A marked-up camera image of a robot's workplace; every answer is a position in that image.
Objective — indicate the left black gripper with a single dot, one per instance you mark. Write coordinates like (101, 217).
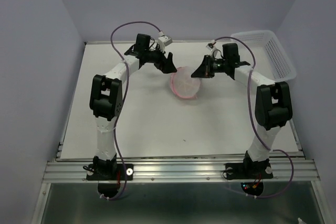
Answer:
(165, 65)

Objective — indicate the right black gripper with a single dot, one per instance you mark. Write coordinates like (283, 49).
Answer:
(204, 70)

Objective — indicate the white mesh laundry bag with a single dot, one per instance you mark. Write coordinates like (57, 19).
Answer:
(183, 85)

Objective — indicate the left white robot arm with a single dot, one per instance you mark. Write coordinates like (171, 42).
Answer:
(108, 91)

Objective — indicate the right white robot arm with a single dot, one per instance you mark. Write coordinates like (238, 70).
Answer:
(269, 102)

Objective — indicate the white plastic basket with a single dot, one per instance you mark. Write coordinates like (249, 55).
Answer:
(271, 59)

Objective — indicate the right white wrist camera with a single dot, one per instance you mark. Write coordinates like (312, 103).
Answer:
(214, 51)

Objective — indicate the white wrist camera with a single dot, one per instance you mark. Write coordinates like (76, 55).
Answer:
(214, 51)
(163, 41)

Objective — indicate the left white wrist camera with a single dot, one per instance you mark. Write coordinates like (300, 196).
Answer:
(163, 41)

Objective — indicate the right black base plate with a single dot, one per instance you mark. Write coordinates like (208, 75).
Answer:
(251, 173)

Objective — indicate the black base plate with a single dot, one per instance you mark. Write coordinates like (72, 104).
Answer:
(111, 177)
(251, 173)

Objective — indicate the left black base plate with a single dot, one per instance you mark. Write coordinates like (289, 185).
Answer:
(111, 177)

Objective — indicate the aluminium rail frame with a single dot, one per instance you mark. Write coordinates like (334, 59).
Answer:
(179, 149)

